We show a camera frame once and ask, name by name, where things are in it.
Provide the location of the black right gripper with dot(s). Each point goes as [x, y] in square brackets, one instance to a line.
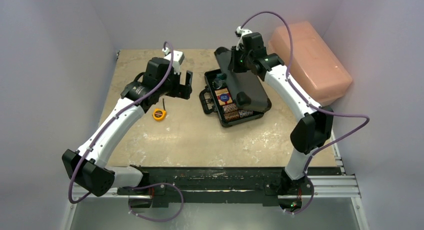
[243, 59]

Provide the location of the brown poker chip stack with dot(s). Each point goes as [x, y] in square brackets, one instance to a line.
[231, 116]

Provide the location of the blue grey poker chip stack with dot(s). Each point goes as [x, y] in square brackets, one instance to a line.
[245, 113]

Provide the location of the red playing card deck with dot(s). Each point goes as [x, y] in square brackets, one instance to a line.
[220, 91]

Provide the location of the blue small blind button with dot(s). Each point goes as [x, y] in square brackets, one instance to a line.
[224, 97]

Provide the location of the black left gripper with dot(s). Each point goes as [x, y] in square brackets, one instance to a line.
[182, 90]

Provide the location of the black foam-lined poker case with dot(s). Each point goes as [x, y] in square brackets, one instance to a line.
[245, 89]

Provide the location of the black metal base frame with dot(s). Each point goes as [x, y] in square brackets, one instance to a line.
[161, 186]

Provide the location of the green poker chip row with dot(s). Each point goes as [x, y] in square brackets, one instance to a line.
[221, 76]

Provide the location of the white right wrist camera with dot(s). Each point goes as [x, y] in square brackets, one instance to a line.
[240, 32]

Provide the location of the clear round dealer button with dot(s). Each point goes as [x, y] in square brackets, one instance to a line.
[218, 83]

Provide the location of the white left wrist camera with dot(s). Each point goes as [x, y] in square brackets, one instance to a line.
[178, 58]

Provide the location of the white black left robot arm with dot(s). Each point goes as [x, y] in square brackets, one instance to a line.
[87, 166]

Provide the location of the yellow tape measure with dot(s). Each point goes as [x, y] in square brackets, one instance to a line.
[159, 114]

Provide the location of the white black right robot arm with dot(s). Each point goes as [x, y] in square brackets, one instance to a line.
[313, 127]

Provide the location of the orange poker chip row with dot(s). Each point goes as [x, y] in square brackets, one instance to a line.
[229, 108]

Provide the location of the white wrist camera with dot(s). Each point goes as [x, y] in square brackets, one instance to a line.
[240, 32]
[178, 58]

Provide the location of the pink translucent plastic box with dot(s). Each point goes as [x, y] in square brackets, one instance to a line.
[315, 67]

